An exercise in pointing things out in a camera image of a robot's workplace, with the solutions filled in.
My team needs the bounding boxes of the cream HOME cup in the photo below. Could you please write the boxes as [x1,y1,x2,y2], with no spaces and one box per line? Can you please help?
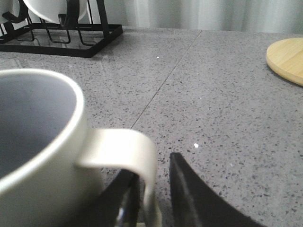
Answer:
[0,69,162,227]

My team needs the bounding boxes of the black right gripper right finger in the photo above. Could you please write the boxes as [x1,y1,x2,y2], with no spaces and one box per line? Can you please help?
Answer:
[169,152,262,227]

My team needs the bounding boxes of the black wire mug rack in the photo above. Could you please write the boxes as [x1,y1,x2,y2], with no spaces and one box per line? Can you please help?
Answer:
[0,0,123,58]

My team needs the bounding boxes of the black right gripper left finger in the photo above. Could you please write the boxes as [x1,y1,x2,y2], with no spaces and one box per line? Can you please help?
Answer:
[64,170,140,227]

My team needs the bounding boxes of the right white hanging mug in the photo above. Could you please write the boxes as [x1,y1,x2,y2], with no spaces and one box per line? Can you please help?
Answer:
[23,0,89,25]

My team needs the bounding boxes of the wooden mug tree stand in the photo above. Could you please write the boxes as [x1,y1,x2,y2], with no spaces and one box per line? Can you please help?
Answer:
[266,37,303,86]

